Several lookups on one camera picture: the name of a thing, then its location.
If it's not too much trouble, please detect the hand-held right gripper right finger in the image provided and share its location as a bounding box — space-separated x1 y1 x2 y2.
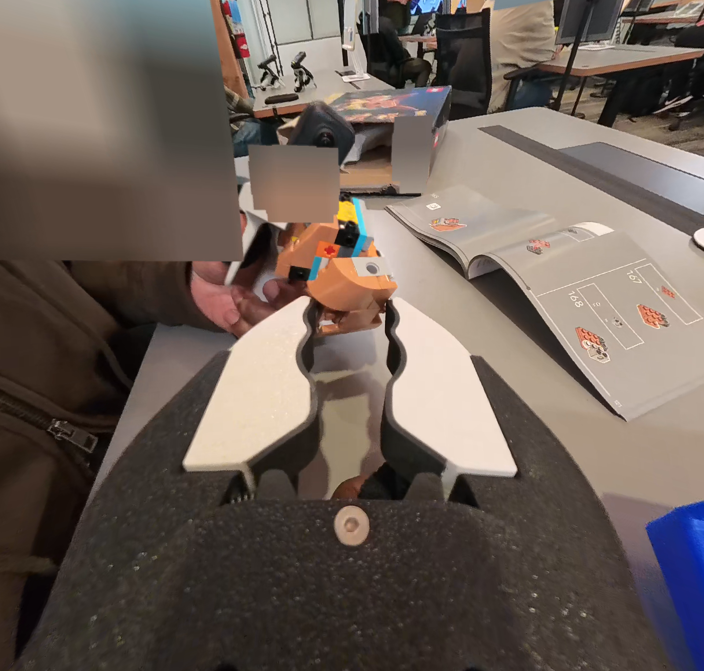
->
381 297 519 501

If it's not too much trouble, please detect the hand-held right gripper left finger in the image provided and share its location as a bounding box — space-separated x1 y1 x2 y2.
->
183 295 321 496

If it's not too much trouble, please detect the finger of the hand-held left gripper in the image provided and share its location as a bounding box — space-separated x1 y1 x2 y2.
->
224 209 275 288

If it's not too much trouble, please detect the colourful toy brick build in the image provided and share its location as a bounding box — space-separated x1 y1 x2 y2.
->
275 197 398 338

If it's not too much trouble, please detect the person's left forearm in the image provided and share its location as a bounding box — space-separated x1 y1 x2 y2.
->
66 260 221 333

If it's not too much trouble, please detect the grey background desk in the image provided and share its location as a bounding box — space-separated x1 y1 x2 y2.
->
252 69 397 119

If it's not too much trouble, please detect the dark desk mat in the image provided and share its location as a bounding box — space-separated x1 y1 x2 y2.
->
478 126 704 235

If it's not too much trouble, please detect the brown edged desk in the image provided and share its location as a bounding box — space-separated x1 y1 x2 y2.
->
536 44 704 128

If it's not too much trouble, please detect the person's left hand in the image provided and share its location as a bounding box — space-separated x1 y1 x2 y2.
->
190 261 309 338

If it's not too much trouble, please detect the person's right hand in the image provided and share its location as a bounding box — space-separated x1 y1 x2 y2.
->
331 465 386 500

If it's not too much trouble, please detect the small black tripod device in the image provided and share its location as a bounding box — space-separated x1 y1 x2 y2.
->
256 54 286 91
290 51 317 93

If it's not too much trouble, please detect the cardboard box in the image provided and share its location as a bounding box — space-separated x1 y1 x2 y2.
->
278 118 435 196

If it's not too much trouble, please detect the red fire extinguisher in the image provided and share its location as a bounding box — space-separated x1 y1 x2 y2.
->
221 0 252 60

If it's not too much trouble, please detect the white tablet stand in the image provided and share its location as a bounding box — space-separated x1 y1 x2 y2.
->
341 0 370 82

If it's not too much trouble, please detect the black office chair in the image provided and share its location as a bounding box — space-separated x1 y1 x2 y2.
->
434 8 493 121

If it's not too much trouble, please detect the grey instruction booklet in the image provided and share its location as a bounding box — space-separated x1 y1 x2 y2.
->
385 185 704 423

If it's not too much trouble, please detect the person's brown jacket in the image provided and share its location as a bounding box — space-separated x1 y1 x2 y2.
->
0 261 160 671

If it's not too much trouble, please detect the blue plastic bin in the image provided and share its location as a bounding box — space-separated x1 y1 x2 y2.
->
646 501 704 671

